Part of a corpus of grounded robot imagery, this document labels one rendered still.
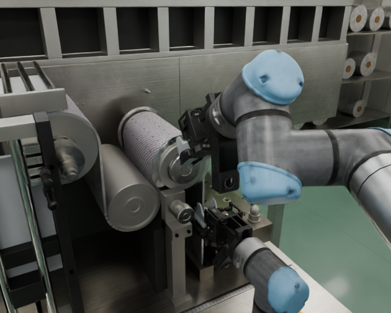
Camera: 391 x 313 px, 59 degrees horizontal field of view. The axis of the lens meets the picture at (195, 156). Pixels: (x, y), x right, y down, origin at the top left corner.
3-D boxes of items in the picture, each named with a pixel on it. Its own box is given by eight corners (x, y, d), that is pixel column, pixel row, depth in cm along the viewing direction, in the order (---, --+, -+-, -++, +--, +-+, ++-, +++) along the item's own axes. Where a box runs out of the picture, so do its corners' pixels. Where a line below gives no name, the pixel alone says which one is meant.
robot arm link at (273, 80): (259, 98, 40) (253, 37, 43) (219, 132, 50) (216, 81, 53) (313, 107, 43) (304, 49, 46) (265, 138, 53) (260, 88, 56)
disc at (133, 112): (120, 161, 98) (115, 110, 92) (120, 160, 99) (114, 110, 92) (167, 150, 105) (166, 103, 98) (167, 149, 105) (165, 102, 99)
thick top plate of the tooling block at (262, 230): (223, 258, 91) (224, 240, 89) (163, 191, 123) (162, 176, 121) (270, 240, 98) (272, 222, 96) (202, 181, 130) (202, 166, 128)
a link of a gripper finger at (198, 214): (196, 192, 88) (215, 209, 81) (196, 211, 91) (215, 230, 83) (185, 195, 87) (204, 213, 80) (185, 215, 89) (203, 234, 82)
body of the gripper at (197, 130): (208, 116, 70) (236, 88, 59) (222, 156, 68) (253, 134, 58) (174, 122, 67) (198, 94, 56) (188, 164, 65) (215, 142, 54)
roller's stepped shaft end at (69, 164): (64, 188, 55) (60, 171, 53) (58, 173, 60) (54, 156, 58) (84, 184, 56) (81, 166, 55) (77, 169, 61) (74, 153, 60)
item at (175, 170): (174, 189, 77) (167, 160, 74) (170, 185, 79) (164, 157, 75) (202, 177, 80) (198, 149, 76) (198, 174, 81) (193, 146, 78)
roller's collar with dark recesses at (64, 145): (49, 183, 60) (43, 149, 57) (45, 169, 64) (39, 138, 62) (87, 175, 62) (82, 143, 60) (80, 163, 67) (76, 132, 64)
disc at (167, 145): (153, 202, 78) (149, 141, 72) (152, 200, 79) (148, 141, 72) (210, 186, 85) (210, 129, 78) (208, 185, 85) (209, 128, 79)
